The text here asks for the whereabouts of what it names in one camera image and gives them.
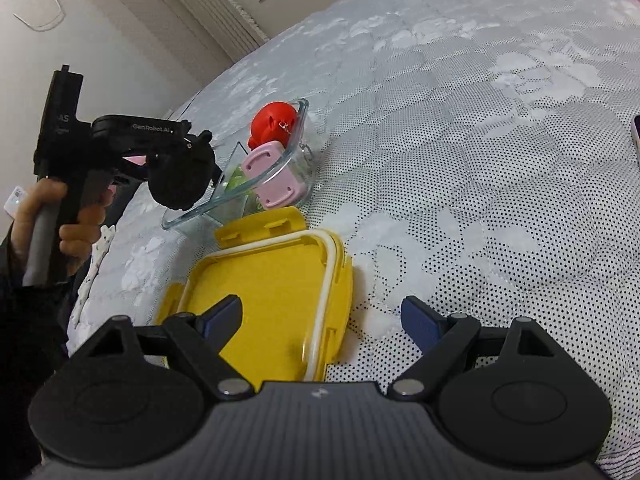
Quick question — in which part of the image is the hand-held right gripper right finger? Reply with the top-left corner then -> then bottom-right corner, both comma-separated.
387,296 -> 574,402

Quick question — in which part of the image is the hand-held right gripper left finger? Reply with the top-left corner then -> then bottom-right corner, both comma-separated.
67,295 -> 253,402

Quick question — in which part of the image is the yellow container lid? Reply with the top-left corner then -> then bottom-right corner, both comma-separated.
152,206 -> 355,393

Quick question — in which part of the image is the clear glass container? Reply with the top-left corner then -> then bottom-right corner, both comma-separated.
161,97 -> 318,232

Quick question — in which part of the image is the green small object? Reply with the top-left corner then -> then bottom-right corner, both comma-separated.
222,167 -> 251,199

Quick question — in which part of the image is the red toy figure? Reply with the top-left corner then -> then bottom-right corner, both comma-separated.
248,101 -> 301,151

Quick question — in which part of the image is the pink small case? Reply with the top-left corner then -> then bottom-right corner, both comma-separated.
241,141 -> 307,209

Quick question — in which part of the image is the person's left forearm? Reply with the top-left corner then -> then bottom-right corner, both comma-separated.
0,227 -> 81,466

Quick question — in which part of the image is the person's left hand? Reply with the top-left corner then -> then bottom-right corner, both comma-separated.
10,179 -> 117,281

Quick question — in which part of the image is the white floral cloth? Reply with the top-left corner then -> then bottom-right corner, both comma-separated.
67,225 -> 118,332

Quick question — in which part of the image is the beige curtain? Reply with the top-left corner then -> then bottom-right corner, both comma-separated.
142,0 -> 273,63

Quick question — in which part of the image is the grey floral bed cover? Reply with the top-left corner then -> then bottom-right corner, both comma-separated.
75,0 -> 640,466

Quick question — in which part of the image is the white wall cable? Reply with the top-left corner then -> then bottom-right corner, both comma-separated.
0,0 -> 66,31

